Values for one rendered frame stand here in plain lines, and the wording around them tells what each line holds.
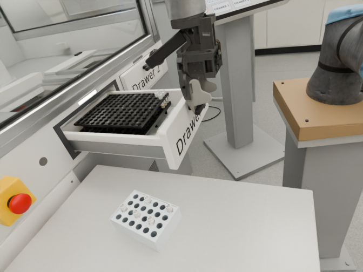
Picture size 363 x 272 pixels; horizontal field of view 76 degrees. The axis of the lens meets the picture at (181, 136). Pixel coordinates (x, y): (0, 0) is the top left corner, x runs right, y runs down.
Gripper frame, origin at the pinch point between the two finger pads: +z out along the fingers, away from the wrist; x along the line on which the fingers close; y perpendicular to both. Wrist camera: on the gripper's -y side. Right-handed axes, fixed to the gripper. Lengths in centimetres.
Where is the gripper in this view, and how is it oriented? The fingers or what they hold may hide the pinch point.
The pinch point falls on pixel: (194, 106)
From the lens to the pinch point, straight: 58.3
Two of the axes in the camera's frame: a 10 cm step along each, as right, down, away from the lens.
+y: 9.2, 0.5, -3.9
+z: 2.0, 8.0, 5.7
